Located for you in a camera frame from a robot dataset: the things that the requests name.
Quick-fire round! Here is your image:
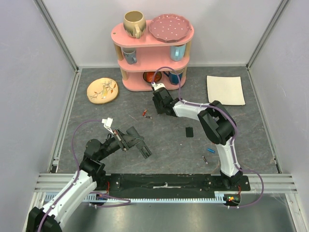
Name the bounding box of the black remote control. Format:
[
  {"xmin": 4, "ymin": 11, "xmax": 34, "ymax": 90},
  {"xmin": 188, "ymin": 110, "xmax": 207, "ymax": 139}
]
[{"xmin": 126, "ymin": 126, "xmax": 152, "ymax": 159}]

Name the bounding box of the black remote battery cover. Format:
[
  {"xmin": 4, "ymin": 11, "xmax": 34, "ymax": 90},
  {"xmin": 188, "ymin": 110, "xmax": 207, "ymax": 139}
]
[{"xmin": 185, "ymin": 127, "xmax": 194, "ymax": 138}]

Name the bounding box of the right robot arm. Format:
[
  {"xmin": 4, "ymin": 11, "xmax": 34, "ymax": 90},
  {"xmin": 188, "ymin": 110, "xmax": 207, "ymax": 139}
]
[{"xmin": 153, "ymin": 86, "xmax": 242, "ymax": 190}]

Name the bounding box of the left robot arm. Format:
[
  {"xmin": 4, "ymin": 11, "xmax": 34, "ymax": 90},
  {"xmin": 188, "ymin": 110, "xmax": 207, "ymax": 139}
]
[{"xmin": 26, "ymin": 130, "xmax": 135, "ymax": 232}]

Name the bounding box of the dark blue mug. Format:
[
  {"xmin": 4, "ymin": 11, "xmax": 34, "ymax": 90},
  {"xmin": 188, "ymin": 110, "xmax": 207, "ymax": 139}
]
[{"xmin": 163, "ymin": 69, "xmax": 183, "ymax": 85}]

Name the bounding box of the orange red cup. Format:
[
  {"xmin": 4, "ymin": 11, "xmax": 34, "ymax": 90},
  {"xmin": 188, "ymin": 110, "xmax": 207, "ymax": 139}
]
[{"xmin": 144, "ymin": 72, "xmax": 161, "ymax": 83}]

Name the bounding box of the pink three-tier shelf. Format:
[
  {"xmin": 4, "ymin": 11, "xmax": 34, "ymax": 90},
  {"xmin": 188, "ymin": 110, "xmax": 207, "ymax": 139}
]
[{"xmin": 111, "ymin": 23, "xmax": 194, "ymax": 91}]

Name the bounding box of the beige bird pattern plate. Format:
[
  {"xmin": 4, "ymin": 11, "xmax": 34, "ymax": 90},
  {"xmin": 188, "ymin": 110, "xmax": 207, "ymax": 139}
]
[{"xmin": 87, "ymin": 77, "xmax": 119, "ymax": 104}]

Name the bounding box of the light blue mug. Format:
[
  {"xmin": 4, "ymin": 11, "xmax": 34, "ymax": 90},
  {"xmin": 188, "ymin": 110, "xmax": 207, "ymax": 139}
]
[{"xmin": 170, "ymin": 44, "xmax": 186, "ymax": 61}]

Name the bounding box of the grey blue mug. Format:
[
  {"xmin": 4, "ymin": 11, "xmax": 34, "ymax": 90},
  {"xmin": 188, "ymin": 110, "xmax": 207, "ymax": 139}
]
[{"xmin": 122, "ymin": 47, "xmax": 137, "ymax": 65}]

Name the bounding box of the white square plate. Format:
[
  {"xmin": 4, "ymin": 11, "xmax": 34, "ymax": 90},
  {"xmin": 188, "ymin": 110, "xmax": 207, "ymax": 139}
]
[{"xmin": 206, "ymin": 75, "xmax": 246, "ymax": 106}]

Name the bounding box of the pink dotted plate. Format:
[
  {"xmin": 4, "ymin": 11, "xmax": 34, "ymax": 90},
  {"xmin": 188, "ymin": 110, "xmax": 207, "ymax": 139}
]
[{"xmin": 149, "ymin": 14, "xmax": 192, "ymax": 43}]

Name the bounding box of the beige ceramic mug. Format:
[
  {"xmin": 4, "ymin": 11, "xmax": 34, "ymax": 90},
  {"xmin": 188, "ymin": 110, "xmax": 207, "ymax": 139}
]
[{"xmin": 123, "ymin": 11, "xmax": 147, "ymax": 39}]

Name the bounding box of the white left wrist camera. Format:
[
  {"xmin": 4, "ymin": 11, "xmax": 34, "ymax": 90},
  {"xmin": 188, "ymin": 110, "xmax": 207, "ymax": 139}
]
[{"xmin": 101, "ymin": 117, "xmax": 113, "ymax": 134}]

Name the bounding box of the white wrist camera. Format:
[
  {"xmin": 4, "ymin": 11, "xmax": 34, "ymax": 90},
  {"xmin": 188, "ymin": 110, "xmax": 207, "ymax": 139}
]
[
  {"xmin": 151, "ymin": 83, "xmax": 165, "ymax": 91},
  {"xmin": 101, "ymin": 117, "xmax": 113, "ymax": 134}
]

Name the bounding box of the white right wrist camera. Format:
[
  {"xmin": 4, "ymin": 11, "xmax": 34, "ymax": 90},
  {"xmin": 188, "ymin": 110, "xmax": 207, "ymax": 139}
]
[{"xmin": 151, "ymin": 83, "xmax": 165, "ymax": 91}]

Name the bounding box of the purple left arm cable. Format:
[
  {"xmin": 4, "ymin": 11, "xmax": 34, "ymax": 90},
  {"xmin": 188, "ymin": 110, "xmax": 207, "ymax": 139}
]
[{"xmin": 36, "ymin": 119, "xmax": 132, "ymax": 232}]

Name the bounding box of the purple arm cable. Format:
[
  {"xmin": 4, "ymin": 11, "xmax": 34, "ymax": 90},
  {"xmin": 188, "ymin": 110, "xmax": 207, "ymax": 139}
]
[
  {"xmin": 152, "ymin": 66, "xmax": 265, "ymax": 210},
  {"xmin": 36, "ymin": 119, "xmax": 132, "ymax": 232}
]

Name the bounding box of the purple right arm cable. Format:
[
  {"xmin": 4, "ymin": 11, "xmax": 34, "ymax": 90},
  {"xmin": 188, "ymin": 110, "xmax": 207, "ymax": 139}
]
[{"xmin": 152, "ymin": 66, "xmax": 265, "ymax": 210}]

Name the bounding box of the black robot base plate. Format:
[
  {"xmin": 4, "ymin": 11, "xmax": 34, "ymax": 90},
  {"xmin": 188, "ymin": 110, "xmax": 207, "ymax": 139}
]
[{"xmin": 96, "ymin": 174, "xmax": 251, "ymax": 198}]

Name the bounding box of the slotted cable duct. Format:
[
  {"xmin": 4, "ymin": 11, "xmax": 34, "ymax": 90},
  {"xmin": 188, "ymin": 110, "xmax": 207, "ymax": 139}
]
[{"xmin": 44, "ymin": 191, "xmax": 242, "ymax": 203}]

